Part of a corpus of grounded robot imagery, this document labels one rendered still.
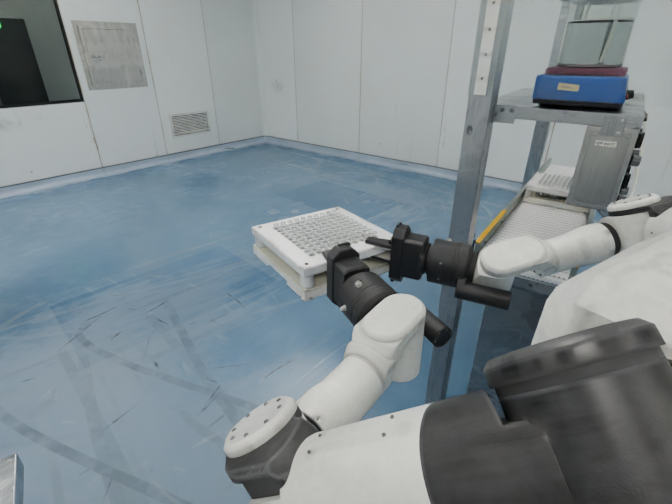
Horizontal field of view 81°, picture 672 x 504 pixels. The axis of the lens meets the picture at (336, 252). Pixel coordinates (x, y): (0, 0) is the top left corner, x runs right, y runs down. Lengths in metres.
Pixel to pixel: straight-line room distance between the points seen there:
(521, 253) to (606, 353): 0.54
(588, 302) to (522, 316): 1.17
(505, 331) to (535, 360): 1.34
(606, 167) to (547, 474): 0.98
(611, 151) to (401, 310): 0.75
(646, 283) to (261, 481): 0.33
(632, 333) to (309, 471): 0.23
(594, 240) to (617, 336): 0.61
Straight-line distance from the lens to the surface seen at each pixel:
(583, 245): 0.84
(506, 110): 1.17
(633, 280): 0.37
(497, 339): 1.60
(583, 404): 0.24
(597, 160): 1.17
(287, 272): 0.82
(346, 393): 0.48
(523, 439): 0.25
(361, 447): 0.30
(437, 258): 0.76
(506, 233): 1.50
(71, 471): 1.91
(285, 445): 0.36
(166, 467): 1.77
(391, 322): 0.53
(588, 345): 0.23
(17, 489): 0.80
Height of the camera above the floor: 1.37
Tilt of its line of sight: 27 degrees down
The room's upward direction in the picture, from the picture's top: straight up
